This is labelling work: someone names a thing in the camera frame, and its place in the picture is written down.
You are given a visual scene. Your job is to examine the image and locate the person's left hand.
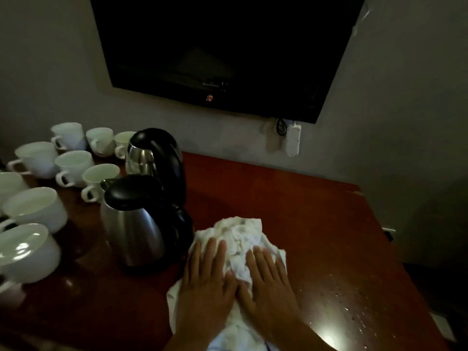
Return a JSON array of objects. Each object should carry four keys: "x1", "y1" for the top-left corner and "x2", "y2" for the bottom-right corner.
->
[{"x1": 175, "y1": 237, "x2": 238, "y2": 344}]

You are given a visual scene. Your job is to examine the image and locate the person's right hand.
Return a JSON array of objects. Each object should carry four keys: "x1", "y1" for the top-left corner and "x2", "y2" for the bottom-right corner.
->
[{"x1": 235, "y1": 246, "x2": 304, "y2": 340}]

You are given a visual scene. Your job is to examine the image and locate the white cloth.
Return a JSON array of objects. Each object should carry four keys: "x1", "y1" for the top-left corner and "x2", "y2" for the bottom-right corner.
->
[{"x1": 166, "y1": 216, "x2": 288, "y2": 351}]

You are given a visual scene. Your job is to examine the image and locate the steel kettle with black lid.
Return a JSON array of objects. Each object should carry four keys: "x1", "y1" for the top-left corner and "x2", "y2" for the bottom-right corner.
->
[{"x1": 99, "y1": 174, "x2": 195, "y2": 269}]

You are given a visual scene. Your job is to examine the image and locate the black and steel kettle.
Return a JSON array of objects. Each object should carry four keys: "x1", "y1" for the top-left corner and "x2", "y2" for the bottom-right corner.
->
[{"x1": 125, "y1": 127, "x2": 187, "y2": 209}]

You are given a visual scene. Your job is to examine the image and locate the white ceramic cup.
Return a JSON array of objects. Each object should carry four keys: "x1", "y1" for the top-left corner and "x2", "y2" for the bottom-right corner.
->
[
  {"x1": 6, "y1": 141, "x2": 60, "y2": 179},
  {"x1": 0, "y1": 223, "x2": 62, "y2": 295},
  {"x1": 81, "y1": 163, "x2": 121, "y2": 203},
  {"x1": 0, "y1": 172, "x2": 30, "y2": 216},
  {"x1": 0, "y1": 187, "x2": 69, "y2": 234},
  {"x1": 55, "y1": 150, "x2": 95, "y2": 189}
]

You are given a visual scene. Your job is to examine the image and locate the group of white cups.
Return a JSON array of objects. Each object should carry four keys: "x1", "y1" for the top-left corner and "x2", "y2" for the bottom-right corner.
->
[{"x1": 50, "y1": 122, "x2": 137, "y2": 159}]

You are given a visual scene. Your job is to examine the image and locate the dark red wooden table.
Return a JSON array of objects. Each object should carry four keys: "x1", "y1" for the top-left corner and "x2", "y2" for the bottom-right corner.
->
[{"x1": 0, "y1": 151, "x2": 450, "y2": 351}]

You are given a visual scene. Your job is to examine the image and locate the white paper sheet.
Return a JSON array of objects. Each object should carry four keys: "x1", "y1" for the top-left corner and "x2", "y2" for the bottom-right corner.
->
[{"x1": 429, "y1": 312, "x2": 458, "y2": 342}]

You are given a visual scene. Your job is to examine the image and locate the black wall television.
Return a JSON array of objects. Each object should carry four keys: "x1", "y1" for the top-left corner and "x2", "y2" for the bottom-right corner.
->
[{"x1": 89, "y1": 0, "x2": 368, "y2": 125}]

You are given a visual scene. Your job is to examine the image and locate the thin white cable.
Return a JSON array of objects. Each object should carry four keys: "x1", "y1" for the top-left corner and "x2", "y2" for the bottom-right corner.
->
[{"x1": 351, "y1": 9, "x2": 371, "y2": 36}]

